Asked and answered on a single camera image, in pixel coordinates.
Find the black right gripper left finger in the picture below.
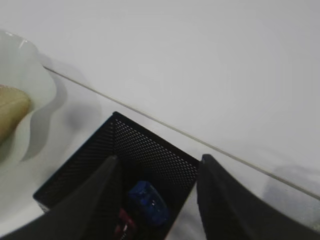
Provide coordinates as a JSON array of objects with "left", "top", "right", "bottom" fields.
[{"left": 3, "top": 155, "right": 122, "bottom": 240}]

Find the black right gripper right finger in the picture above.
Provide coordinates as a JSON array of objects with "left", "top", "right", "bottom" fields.
[{"left": 196, "top": 154, "right": 320, "bottom": 240}]

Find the sugared bread roll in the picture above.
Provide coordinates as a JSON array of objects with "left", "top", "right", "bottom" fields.
[{"left": 0, "top": 85, "right": 32, "bottom": 144}]

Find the black mesh pen holder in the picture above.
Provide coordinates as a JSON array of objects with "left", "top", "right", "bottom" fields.
[{"left": 33, "top": 112, "right": 199, "bottom": 240}]

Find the green wavy glass plate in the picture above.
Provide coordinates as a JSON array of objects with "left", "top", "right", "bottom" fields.
[{"left": 0, "top": 30, "right": 57, "bottom": 165}]

